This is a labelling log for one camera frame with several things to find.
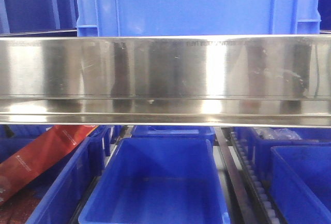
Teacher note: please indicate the dark blue crate upper left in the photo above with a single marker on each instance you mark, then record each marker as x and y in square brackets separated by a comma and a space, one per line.
[21, 16]

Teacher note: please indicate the blue bin right lower shelf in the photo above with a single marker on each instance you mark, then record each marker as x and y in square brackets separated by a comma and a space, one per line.
[301, 183]

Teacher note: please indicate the blue bin behind centre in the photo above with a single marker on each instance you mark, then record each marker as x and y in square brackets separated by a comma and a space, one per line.
[161, 131]

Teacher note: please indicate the stainless steel shelf beam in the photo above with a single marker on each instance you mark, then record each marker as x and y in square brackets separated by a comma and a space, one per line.
[236, 80]

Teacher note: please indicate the clear plastic bag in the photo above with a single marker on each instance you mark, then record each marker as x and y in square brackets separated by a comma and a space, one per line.
[278, 133]

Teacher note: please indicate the large blue crate upper shelf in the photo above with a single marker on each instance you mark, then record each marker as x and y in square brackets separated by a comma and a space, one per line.
[196, 17]

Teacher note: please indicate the blue bin centre lower shelf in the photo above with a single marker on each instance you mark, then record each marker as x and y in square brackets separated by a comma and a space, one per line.
[158, 180]

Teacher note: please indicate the blue bin shelf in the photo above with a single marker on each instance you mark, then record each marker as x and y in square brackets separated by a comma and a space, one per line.
[158, 180]
[301, 183]
[54, 195]

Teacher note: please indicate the blue bin far right rear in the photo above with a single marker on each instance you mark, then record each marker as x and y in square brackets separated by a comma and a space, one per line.
[259, 148]

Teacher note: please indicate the white roller track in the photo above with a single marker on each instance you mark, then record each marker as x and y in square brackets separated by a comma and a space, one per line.
[263, 205]

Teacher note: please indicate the red foil package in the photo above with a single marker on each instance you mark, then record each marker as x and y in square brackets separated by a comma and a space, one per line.
[38, 156]

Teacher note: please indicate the blue bin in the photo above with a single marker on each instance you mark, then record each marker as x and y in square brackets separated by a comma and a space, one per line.
[161, 131]
[259, 148]

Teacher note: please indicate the blue bin left lower shelf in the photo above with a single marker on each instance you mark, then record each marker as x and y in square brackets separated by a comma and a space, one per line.
[54, 195]

